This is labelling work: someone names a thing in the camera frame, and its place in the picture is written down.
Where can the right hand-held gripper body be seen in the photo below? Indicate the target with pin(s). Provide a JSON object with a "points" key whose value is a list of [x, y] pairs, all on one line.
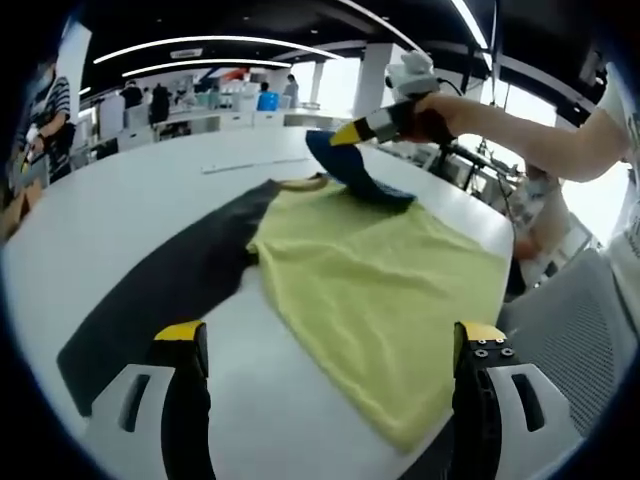
{"points": [[412, 77]]}

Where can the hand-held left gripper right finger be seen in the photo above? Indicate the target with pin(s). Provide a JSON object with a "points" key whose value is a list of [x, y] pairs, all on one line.
{"points": [[480, 410]]}

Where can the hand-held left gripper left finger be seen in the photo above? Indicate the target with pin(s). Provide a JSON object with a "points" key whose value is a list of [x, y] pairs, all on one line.
{"points": [[185, 400]]}

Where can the yellow grey blue garment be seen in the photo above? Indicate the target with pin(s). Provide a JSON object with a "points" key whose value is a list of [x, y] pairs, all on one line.
{"points": [[375, 290]]}

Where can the person's right hand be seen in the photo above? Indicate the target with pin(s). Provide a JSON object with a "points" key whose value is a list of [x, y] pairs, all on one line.
{"points": [[442, 117]]}

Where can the straight ceiling light strip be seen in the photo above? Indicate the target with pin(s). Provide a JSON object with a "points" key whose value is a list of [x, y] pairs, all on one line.
{"points": [[470, 22]]}

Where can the black equipment stand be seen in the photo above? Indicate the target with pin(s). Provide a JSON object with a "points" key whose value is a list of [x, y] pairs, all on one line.
{"points": [[470, 157]]}

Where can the grey mesh chair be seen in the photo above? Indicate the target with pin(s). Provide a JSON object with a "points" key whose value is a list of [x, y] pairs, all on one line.
{"points": [[565, 340]]}

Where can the white cabinet row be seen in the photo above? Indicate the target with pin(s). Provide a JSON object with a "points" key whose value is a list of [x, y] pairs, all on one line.
{"points": [[225, 125]]}

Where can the long curved ceiling light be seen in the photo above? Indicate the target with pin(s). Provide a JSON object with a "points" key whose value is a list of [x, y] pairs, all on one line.
{"points": [[210, 39]]}

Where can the short curved ceiling light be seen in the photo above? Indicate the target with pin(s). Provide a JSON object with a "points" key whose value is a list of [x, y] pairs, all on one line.
{"points": [[200, 63]]}

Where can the ceiling air vent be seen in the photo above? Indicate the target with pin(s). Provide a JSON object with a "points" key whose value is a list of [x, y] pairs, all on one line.
{"points": [[186, 52]]}

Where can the person's white printed shirt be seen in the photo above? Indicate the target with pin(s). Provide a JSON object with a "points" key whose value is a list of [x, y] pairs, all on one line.
{"points": [[625, 240]]}

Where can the cardboard box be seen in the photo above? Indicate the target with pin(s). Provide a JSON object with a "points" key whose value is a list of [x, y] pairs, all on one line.
{"points": [[22, 210]]}

